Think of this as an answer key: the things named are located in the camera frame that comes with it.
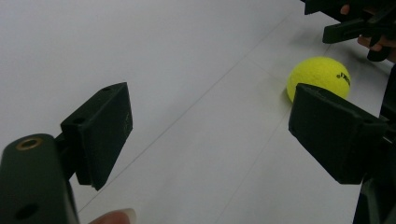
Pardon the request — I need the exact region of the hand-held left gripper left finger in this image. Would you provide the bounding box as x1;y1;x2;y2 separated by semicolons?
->
60;81;134;191

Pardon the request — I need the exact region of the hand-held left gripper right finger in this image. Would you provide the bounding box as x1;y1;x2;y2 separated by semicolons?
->
288;82;390;185

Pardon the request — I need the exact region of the yellow tennis ball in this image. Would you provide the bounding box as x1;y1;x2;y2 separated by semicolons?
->
285;55;352;104

